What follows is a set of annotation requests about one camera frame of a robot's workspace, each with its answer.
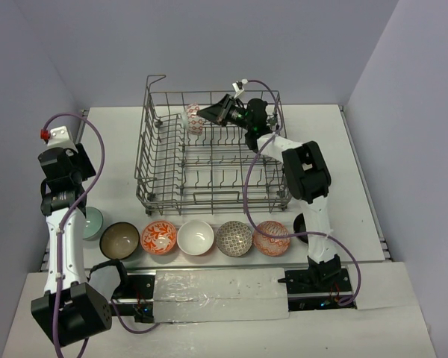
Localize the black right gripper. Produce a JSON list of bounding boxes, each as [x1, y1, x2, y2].
[[197, 95, 253, 132]]

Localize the white bowl red diamond pattern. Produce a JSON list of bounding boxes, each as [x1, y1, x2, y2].
[[181, 103, 204, 136]]

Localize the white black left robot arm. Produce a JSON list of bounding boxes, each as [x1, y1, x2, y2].
[[31, 143, 131, 350]]

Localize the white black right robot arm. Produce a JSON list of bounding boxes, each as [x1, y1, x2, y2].
[[197, 95, 341, 292]]

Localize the pale green bowl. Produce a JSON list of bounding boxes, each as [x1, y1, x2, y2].
[[83, 207, 104, 240]]

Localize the dark bowl beige inside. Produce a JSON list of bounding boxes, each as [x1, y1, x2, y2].
[[99, 222, 140, 260]]

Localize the orange floral pattern bowl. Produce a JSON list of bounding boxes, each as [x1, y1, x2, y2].
[[140, 220, 177, 255]]

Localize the plain white bowl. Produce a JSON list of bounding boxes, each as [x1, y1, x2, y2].
[[177, 220, 214, 256]]

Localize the grey geometric pattern bowl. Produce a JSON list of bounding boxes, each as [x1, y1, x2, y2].
[[215, 221, 252, 257]]

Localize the black bowl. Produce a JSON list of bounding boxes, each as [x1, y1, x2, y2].
[[293, 213, 308, 244]]

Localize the orange diamond pattern bowl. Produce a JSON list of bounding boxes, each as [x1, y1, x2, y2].
[[252, 221, 290, 257]]

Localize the grey taped cover panel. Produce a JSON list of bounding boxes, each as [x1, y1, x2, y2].
[[153, 268, 289, 323]]

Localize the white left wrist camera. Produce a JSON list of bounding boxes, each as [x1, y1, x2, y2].
[[40, 126, 76, 151]]

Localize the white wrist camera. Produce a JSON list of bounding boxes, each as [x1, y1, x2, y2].
[[40, 126, 76, 151], [232, 78, 248, 98]]

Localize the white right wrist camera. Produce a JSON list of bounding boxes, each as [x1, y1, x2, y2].
[[232, 78, 248, 98]]

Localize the grey wire dish rack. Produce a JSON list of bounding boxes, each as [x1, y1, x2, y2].
[[134, 75, 290, 216]]

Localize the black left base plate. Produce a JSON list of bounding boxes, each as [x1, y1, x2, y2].
[[112, 273, 155, 324]]

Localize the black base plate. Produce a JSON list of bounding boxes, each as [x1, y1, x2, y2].
[[278, 268, 356, 312], [112, 273, 155, 324]]

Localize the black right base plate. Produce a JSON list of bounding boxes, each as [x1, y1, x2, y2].
[[278, 268, 356, 312]]

